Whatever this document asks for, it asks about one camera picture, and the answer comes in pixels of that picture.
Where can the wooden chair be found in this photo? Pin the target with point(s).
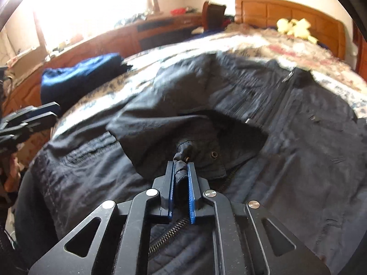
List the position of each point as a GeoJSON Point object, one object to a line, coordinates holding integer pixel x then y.
{"type": "Point", "coordinates": [213, 14]}

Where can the red item on desk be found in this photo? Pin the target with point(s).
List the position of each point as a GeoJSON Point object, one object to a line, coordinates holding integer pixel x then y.
{"type": "Point", "coordinates": [178, 12]}

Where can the black jacket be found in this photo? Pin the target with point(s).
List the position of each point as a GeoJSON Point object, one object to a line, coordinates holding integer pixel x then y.
{"type": "Point", "coordinates": [229, 106]}

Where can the red floral quilt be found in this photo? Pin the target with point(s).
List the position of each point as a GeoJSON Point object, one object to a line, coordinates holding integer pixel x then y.
{"type": "Point", "coordinates": [286, 48]}

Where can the person's left hand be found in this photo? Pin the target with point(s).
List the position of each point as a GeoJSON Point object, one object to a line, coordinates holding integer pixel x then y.
{"type": "Point", "coordinates": [12, 172]}

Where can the blue floral bedsheet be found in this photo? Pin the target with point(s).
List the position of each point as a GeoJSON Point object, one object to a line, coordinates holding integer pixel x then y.
{"type": "Point", "coordinates": [94, 100]}

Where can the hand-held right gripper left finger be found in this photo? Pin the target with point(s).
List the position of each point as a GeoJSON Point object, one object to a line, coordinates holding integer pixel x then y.
{"type": "Point", "coordinates": [170, 190]}

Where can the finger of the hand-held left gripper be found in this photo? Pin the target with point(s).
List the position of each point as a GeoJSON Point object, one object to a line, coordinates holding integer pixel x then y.
{"type": "Point", "coordinates": [43, 118]}
{"type": "Point", "coordinates": [47, 108]}

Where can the wooden desk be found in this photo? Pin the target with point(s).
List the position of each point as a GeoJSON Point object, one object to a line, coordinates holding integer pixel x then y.
{"type": "Point", "coordinates": [126, 37]}

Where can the yellow plush toy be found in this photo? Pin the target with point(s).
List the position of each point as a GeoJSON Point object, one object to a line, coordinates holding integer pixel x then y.
{"type": "Point", "coordinates": [298, 28]}

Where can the wooden bed headboard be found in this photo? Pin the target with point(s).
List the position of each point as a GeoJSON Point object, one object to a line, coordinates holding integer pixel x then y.
{"type": "Point", "coordinates": [263, 13]}

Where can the folded blue clothes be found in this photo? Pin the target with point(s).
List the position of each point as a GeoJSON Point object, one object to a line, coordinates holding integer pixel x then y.
{"type": "Point", "coordinates": [80, 74]}

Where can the window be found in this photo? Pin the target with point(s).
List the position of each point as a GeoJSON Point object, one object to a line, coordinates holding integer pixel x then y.
{"type": "Point", "coordinates": [86, 5]}

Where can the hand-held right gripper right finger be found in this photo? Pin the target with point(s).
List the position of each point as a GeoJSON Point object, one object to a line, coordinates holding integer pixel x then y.
{"type": "Point", "coordinates": [192, 199]}

